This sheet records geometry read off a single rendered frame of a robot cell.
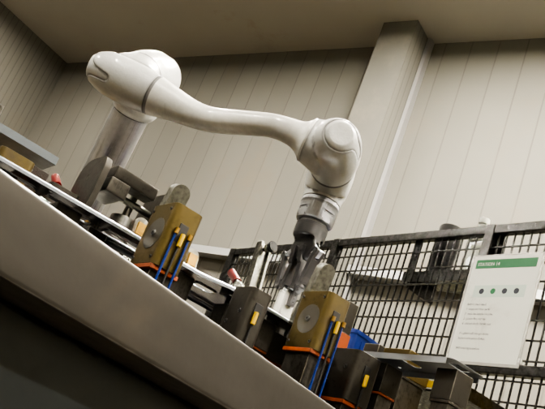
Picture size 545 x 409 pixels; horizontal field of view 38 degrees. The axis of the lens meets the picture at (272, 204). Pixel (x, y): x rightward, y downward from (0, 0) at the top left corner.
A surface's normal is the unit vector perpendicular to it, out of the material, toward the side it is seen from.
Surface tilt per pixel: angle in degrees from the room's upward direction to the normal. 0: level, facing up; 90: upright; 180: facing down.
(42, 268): 90
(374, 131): 90
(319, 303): 90
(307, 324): 90
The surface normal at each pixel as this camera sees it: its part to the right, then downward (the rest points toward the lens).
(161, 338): 0.81, 0.07
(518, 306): -0.72, -0.49
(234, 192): -0.48, -0.49
